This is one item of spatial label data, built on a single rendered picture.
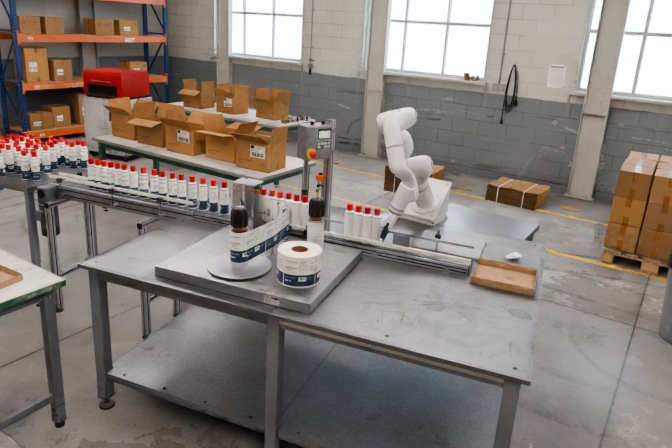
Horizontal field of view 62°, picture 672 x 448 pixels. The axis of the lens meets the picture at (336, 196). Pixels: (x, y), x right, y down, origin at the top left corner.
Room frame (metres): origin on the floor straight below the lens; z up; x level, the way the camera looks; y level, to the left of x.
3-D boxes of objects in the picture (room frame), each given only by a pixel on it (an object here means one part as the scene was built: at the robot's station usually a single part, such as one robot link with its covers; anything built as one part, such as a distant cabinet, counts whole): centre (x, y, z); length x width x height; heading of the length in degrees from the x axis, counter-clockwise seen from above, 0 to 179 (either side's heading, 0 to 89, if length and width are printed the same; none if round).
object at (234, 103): (7.57, 1.49, 0.97); 0.42 x 0.39 x 0.37; 145
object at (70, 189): (3.45, 1.38, 0.47); 1.17 x 0.38 x 0.94; 69
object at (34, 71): (9.55, 4.21, 1.26); 2.78 x 0.61 x 2.51; 148
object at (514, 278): (2.59, -0.87, 0.85); 0.30 x 0.26 x 0.04; 69
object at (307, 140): (3.06, 0.13, 1.38); 0.17 x 0.10 x 0.19; 124
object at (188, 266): (2.57, 0.34, 0.86); 0.80 x 0.67 x 0.05; 69
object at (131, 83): (7.94, 3.16, 0.61); 0.70 x 0.60 x 1.22; 69
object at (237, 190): (3.01, 0.49, 1.01); 0.14 x 0.13 x 0.26; 69
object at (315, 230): (2.66, 0.09, 1.03); 0.09 x 0.09 x 0.30
